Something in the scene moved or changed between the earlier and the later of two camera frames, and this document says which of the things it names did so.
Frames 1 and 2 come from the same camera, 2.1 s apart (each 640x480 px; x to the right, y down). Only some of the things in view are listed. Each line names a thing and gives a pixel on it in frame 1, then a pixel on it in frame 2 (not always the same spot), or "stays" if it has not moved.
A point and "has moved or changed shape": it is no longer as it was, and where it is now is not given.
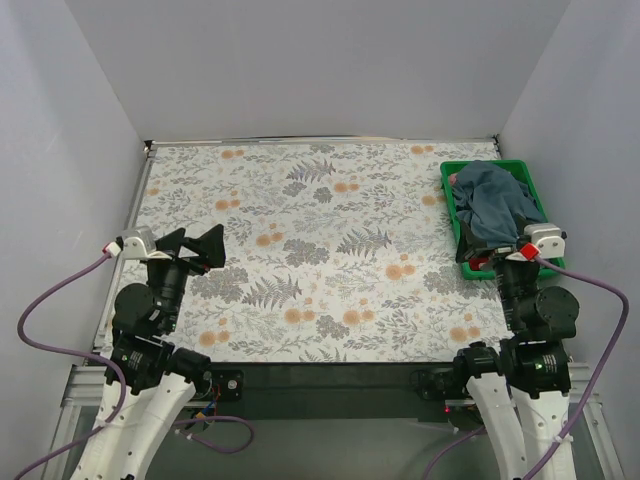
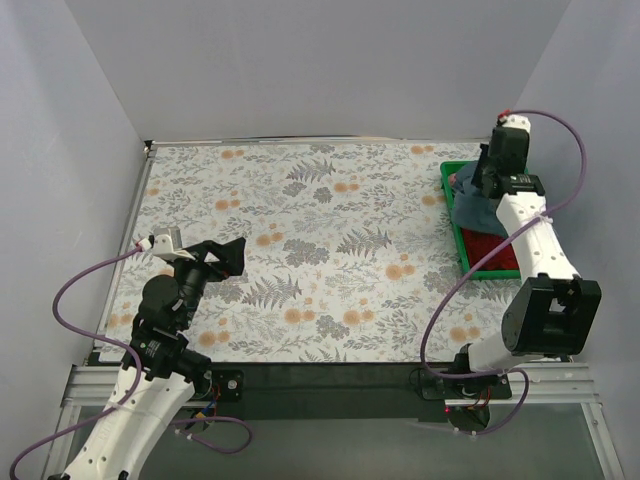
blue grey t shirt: x=497 y=204 has moved or changed shape
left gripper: x=182 y=260 to x=208 y=262
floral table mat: x=336 y=252 stays
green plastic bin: x=546 y=268 stays
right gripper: x=503 y=255 to x=485 y=175
